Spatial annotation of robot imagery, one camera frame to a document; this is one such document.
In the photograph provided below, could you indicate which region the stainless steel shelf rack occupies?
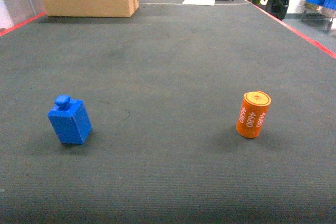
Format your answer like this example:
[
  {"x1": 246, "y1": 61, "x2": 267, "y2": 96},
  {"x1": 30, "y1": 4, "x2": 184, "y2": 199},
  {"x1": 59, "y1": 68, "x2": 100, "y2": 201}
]
[{"x1": 300, "y1": 0, "x2": 335, "y2": 31}]

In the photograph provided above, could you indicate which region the white paper sheet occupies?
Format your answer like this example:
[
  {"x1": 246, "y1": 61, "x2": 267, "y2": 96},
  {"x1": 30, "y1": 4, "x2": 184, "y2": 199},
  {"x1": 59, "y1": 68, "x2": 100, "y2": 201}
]
[{"x1": 182, "y1": 0, "x2": 215, "y2": 6}]

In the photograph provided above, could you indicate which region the red conveyor side rail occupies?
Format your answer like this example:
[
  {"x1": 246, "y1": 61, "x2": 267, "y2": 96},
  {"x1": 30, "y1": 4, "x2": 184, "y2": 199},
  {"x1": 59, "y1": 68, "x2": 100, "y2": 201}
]
[{"x1": 234, "y1": 0, "x2": 335, "y2": 59}]

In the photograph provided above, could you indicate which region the orange cylindrical cap 4680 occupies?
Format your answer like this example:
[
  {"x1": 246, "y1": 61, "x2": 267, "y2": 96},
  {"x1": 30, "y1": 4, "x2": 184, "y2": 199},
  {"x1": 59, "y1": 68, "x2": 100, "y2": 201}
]
[{"x1": 236, "y1": 91, "x2": 271, "y2": 138}]

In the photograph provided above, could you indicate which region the blue bottle-shaped plastic part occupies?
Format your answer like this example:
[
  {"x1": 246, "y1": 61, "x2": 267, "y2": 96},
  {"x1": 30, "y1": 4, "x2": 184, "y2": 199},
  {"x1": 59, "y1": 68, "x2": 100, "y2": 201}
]
[{"x1": 47, "y1": 94, "x2": 92, "y2": 145}]

